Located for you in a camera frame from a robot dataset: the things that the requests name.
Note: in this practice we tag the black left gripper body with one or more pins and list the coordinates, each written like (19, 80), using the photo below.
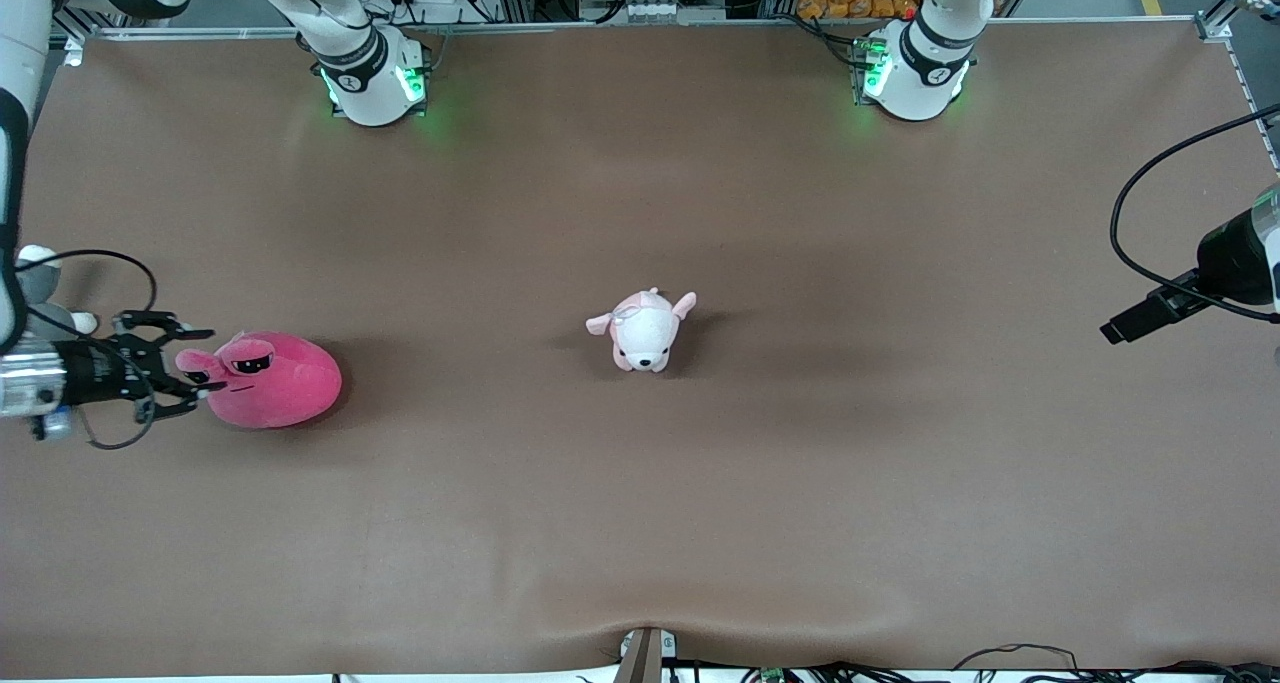
(1232, 261)

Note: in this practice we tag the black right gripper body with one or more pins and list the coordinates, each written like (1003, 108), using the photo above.
(93, 373)

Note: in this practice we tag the pink blob plush toy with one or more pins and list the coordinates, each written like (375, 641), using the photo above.
(280, 388)

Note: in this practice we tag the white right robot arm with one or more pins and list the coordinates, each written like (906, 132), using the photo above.
(365, 93)

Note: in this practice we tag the grey white husky plush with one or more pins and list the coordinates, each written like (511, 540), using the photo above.
(40, 283)

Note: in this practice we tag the pale pink dog plush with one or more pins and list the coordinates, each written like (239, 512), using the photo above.
(645, 338)

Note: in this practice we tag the brown table cloth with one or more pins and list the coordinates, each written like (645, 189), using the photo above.
(640, 513)

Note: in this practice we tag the white terminal block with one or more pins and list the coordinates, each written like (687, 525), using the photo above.
(655, 9)

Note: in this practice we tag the camera mount post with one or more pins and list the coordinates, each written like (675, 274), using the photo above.
(640, 658)

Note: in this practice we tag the aluminium table edge rail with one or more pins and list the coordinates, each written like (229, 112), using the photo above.
(600, 25)

